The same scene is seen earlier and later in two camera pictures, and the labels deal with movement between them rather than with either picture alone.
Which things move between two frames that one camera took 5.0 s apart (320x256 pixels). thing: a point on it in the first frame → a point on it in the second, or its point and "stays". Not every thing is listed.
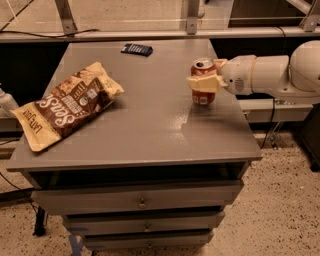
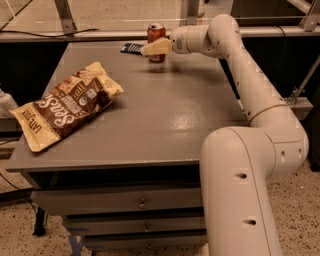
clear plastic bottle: (7, 103) stays
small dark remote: (138, 49) stays
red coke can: (203, 67) → (156, 31)
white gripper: (237, 74) → (179, 39)
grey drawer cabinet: (153, 171) stays
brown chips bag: (66, 105) stays
